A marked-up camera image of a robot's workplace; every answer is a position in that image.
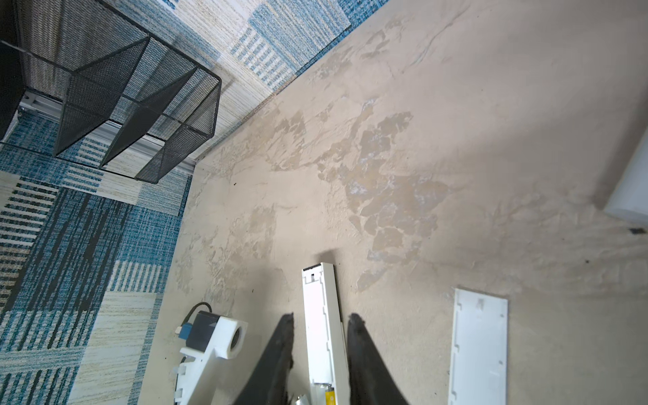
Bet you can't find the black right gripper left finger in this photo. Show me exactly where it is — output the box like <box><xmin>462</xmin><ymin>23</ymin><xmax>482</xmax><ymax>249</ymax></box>
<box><xmin>234</xmin><ymin>313</ymin><xmax>295</xmax><ymax>405</ymax></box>

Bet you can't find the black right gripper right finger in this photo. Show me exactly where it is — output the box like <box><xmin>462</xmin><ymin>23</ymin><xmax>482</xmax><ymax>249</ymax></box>
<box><xmin>347</xmin><ymin>313</ymin><xmax>408</xmax><ymax>404</ymax></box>

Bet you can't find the white battery cover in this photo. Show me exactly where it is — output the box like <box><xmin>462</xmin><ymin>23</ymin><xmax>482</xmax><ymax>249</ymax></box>
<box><xmin>448</xmin><ymin>289</ymin><xmax>509</xmax><ymax>404</ymax></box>

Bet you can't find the white remote with grey screen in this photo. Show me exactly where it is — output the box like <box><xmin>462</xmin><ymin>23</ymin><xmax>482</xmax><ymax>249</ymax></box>
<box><xmin>603</xmin><ymin>132</ymin><xmax>648</xmax><ymax>227</ymax></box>

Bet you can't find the yellow battery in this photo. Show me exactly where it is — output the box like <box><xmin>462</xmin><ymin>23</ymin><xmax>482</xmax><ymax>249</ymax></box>
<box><xmin>325</xmin><ymin>387</ymin><xmax>337</xmax><ymax>405</ymax></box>

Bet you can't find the black wire mesh shelf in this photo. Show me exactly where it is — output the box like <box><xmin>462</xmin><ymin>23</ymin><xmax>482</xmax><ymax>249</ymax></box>
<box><xmin>1</xmin><ymin>1</ymin><xmax>222</xmax><ymax>184</ymax></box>

